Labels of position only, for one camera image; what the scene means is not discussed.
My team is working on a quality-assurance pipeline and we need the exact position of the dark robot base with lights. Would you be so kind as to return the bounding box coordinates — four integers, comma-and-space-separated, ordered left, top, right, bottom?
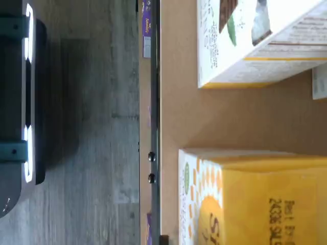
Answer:
0, 0, 49, 220

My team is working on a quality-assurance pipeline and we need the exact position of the white green Simple Mills box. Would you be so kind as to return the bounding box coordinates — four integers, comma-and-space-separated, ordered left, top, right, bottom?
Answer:
197, 0, 327, 90

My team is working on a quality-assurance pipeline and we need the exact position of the white yellow Simple Mills box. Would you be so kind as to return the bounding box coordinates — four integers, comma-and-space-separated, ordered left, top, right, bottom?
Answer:
178, 148, 327, 245

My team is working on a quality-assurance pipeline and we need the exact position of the teal bracket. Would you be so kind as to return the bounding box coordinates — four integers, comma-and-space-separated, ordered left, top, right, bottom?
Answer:
0, 14, 29, 39
0, 141, 28, 164

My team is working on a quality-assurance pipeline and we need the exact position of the black metal shelf rack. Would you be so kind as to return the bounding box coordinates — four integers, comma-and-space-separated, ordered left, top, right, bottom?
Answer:
150, 0, 162, 245

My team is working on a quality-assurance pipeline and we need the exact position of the wooden shelf board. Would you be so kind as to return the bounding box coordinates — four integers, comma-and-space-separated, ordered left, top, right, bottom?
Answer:
138, 57, 152, 245
159, 0, 327, 245

